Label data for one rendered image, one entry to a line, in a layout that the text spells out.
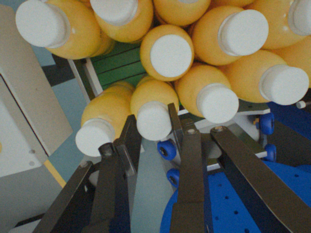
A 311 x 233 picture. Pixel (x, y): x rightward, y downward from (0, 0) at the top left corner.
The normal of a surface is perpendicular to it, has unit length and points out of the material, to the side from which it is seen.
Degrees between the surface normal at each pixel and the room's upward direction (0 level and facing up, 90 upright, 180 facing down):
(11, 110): 90
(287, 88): 0
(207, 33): 65
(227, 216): 90
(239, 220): 90
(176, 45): 0
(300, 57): 71
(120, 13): 0
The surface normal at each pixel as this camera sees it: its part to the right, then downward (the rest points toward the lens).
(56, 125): 0.96, -0.27
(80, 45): 0.67, 0.72
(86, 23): 0.93, -0.04
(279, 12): -0.79, 0.12
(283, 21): -0.44, 0.48
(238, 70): -0.92, -0.18
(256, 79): -0.47, 0.23
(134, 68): 0.00, 0.36
